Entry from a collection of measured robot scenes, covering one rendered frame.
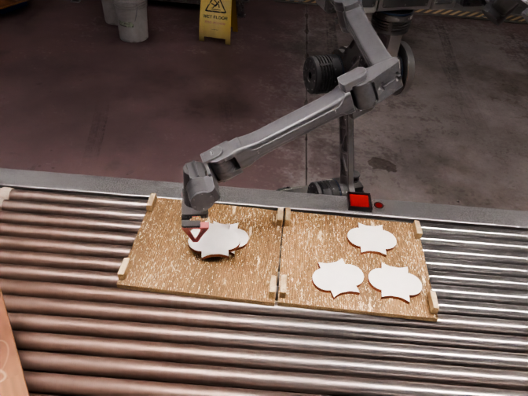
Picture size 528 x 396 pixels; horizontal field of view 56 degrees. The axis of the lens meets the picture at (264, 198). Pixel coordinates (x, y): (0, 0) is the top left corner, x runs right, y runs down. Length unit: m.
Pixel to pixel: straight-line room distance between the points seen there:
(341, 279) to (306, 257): 0.12
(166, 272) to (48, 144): 2.33
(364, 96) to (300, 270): 0.49
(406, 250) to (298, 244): 0.31
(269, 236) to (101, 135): 2.30
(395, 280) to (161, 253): 0.64
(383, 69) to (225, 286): 0.67
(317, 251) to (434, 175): 2.13
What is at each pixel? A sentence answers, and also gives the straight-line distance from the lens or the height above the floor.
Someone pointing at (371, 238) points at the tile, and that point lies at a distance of 1.49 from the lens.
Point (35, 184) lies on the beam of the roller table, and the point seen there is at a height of 0.92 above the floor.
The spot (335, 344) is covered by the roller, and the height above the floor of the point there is 0.92.
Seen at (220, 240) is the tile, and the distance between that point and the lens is 1.38.
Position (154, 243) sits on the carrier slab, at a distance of 1.43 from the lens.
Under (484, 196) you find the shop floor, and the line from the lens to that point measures 3.45.
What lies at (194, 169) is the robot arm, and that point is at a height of 1.23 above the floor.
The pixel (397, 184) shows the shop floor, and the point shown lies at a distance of 3.30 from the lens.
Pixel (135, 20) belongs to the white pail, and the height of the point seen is 0.21.
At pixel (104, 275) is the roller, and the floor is 0.92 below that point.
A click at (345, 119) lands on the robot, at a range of 2.49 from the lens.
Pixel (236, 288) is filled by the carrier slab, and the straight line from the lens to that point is 1.32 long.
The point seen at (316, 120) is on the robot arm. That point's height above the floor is 1.34.
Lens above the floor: 1.96
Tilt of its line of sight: 41 degrees down
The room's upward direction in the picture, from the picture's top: 5 degrees clockwise
